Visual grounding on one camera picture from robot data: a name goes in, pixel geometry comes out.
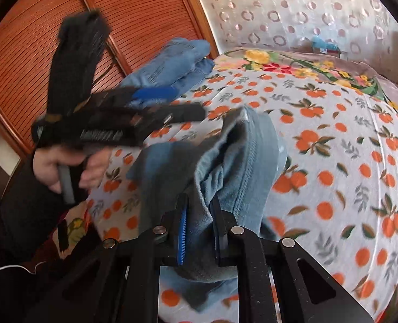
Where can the cardboard box with blue cloth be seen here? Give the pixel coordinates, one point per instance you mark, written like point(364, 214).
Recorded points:
point(324, 47)

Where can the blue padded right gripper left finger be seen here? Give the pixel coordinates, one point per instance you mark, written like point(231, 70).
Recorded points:
point(161, 245)

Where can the grey-blue shorts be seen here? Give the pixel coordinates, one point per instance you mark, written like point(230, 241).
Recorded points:
point(238, 166)

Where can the floral pink blanket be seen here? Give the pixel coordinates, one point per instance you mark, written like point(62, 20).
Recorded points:
point(313, 67)

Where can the person's left hand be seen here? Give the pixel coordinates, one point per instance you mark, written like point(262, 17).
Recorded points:
point(46, 161)

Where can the circle pattern sheer curtain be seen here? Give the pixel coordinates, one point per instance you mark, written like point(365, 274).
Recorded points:
point(364, 30)

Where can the folded blue denim jeans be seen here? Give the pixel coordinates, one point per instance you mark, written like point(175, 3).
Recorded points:
point(182, 63)

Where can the orange fruit print sheet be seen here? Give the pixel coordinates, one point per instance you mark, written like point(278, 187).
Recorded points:
point(286, 174)

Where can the wooden slatted wardrobe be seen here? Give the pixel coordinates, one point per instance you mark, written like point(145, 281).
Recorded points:
point(29, 37)

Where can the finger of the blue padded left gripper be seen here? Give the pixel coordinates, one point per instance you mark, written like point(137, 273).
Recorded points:
point(164, 93)

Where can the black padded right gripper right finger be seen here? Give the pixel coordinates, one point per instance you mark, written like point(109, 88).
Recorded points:
point(240, 247)

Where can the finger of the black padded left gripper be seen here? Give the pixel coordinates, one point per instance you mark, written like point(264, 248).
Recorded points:
point(161, 115)

